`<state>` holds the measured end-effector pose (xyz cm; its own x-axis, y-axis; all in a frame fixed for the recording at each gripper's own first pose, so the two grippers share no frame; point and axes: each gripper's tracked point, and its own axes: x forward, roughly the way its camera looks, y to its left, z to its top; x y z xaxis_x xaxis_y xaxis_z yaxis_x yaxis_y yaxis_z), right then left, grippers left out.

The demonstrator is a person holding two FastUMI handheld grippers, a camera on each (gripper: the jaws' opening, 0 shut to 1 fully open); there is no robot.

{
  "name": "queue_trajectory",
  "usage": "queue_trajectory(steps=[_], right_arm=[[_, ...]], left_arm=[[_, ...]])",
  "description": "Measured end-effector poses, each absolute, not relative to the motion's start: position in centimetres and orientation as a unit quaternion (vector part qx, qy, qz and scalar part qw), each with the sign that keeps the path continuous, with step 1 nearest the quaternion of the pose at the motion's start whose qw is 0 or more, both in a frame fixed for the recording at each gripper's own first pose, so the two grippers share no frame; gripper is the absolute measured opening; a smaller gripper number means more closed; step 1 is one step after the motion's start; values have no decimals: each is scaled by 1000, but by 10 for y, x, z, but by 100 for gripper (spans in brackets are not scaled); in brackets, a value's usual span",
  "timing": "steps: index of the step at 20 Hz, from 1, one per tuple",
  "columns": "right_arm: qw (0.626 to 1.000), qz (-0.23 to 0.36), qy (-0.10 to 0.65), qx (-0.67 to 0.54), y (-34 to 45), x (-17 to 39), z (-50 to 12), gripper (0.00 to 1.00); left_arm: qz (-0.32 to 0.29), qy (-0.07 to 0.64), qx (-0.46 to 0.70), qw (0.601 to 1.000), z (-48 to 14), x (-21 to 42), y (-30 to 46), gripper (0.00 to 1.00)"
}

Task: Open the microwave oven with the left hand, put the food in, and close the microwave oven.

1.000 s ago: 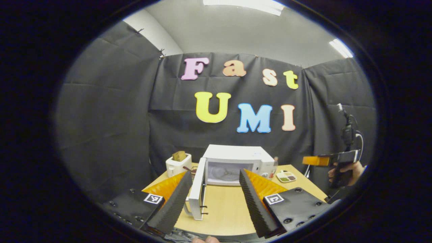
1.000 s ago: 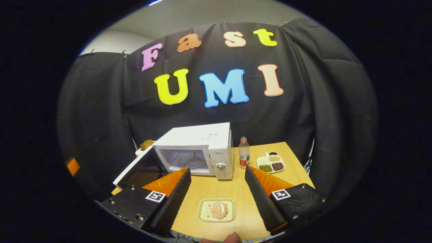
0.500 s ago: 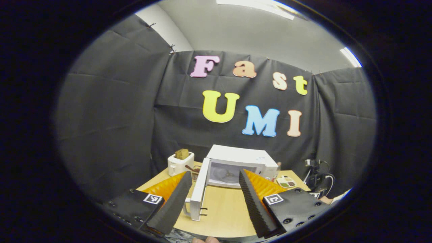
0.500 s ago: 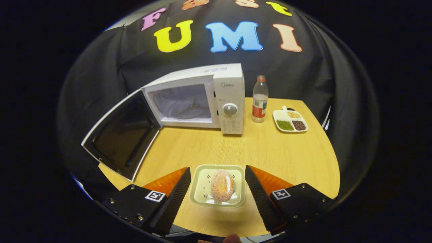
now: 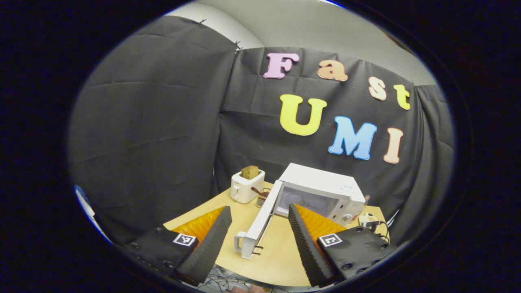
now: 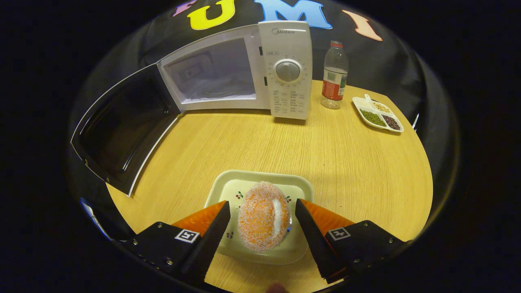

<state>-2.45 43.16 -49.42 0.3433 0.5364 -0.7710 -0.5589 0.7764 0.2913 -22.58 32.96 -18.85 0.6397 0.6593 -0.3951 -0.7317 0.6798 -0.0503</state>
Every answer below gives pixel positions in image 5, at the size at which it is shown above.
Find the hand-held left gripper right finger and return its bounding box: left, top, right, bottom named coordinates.
left=288, top=203, right=401, bottom=287

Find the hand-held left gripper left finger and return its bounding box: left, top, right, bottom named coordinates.
left=122, top=206, right=233, bottom=286

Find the white microwave oven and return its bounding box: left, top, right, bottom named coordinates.
left=234, top=163, right=366, bottom=260

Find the white toaster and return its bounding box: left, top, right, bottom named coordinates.
left=230, top=168, right=266, bottom=204

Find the black backdrop cloth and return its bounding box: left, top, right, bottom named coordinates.
left=67, top=15, right=455, bottom=247

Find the tangle of cables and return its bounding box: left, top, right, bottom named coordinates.
left=199, top=267, right=265, bottom=293

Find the small brown handled utensil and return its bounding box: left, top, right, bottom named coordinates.
left=250, top=186, right=271, bottom=208

